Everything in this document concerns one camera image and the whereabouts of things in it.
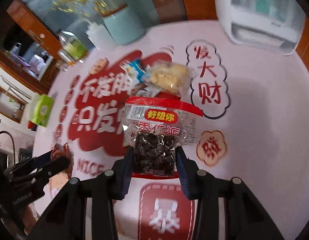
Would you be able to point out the red jujube walnut packet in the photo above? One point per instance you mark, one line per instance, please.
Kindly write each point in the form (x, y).
(155, 127)

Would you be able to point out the white storage cabinet box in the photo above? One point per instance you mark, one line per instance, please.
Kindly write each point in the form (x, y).
(274, 25)

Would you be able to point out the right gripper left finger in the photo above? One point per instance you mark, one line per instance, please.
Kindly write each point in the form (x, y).
(123, 169)

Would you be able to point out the white squeeze bottle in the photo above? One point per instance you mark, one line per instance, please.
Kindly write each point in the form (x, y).
(100, 37)

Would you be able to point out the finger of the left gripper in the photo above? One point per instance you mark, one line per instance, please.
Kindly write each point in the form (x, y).
(41, 175)
(27, 166)

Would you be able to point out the dark red snack packet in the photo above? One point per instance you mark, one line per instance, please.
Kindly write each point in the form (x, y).
(65, 153)

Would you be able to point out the glass bottle green label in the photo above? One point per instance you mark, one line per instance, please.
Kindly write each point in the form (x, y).
(72, 49)

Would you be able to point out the clear pack beige cookies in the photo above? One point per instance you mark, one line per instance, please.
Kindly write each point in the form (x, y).
(169, 77)

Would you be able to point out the green tissue box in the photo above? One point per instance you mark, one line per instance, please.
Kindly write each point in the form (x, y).
(39, 109)

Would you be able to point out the blue white candy wrapper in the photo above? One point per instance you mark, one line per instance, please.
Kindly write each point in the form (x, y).
(134, 70)

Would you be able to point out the teal canister with brown lid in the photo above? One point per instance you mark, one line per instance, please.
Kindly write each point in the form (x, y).
(124, 25)

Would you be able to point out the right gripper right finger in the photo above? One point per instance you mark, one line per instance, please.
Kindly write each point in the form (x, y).
(187, 172)

